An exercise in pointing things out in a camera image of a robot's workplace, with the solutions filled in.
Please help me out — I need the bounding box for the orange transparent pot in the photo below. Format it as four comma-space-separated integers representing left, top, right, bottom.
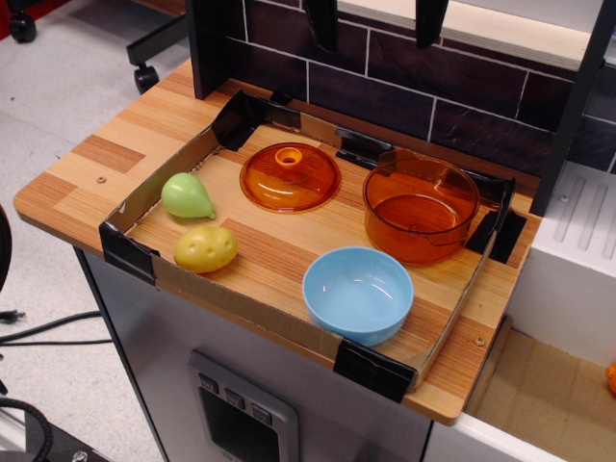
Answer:
363, 149, 480, 266

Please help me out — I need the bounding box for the grey toy oven panel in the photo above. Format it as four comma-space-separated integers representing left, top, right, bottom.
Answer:
188, 350, 301, 461

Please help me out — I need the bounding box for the orange toy in sink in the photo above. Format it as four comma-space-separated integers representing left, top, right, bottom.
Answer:
604, 362, 616, 394

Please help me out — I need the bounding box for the light blue bowl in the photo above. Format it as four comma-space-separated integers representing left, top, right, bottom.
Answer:
302, 246, 415, 347

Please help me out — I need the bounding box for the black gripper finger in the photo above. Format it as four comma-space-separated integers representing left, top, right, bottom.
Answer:
416, 0, 449, 49
303, 0, 339, 53

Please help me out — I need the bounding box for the cardboard fence with black tape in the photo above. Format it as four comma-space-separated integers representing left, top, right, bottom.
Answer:
100, 91, 538, 420

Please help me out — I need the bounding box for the white toy sink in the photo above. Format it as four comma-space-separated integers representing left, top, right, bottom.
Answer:
424, 163, 615, 461

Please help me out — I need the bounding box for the orange transparent pot lid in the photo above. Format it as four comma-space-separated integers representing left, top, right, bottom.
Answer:
240, 142, 341, 213

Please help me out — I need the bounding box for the yellow toy potato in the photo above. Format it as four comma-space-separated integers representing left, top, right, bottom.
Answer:
173, 225, 238, 273

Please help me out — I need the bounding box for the black power cable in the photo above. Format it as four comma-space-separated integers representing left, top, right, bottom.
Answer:
0, 309, 115, 347

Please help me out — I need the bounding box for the black corrugated cable conduit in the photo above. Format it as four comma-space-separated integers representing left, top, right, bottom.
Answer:
0, 397, 53, 462

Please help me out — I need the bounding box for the green toy pear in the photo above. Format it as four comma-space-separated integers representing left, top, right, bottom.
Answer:
161, 172, 217, 219

